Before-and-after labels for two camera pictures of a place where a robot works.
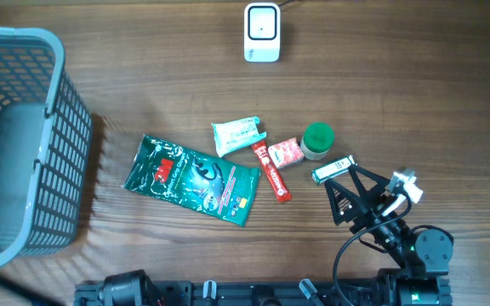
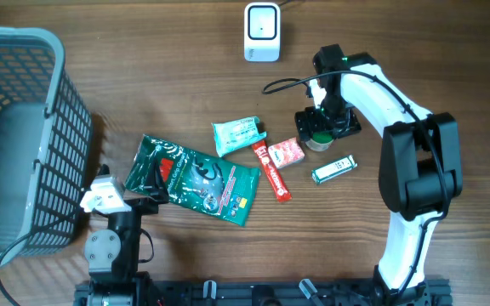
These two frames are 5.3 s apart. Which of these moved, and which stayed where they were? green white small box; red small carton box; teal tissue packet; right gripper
Moved: right gripper
Stayed: teal tissue packet; green white small box; red small carton box
